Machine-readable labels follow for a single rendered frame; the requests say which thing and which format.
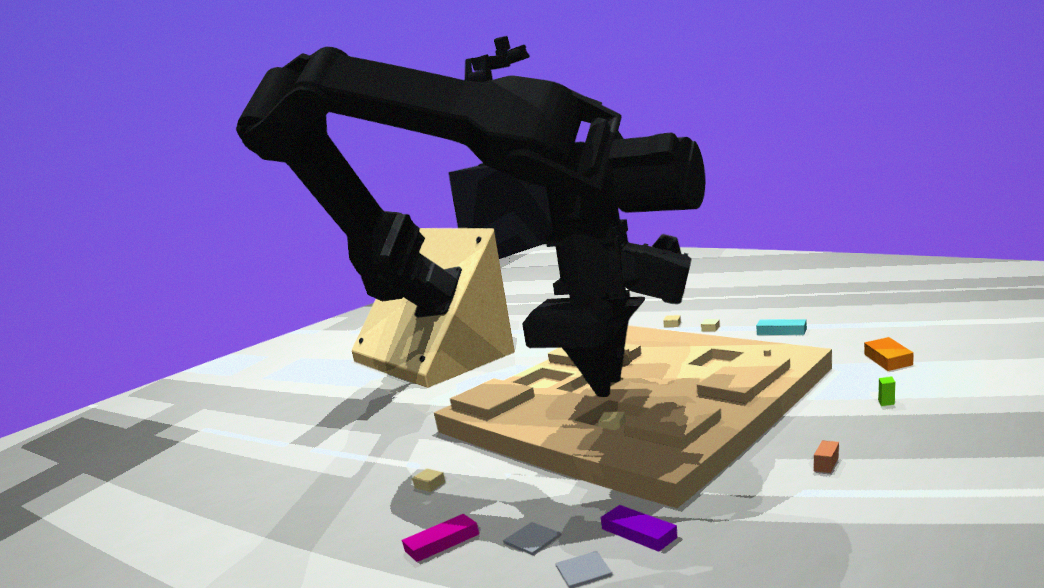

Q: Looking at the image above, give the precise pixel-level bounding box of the purple rectangular block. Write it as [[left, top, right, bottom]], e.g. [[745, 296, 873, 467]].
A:
[[600, 505, 678, 551]]

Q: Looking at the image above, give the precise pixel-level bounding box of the magenta rectangular block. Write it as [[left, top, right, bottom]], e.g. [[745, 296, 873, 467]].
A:
[[402, 514, 480, 562]]

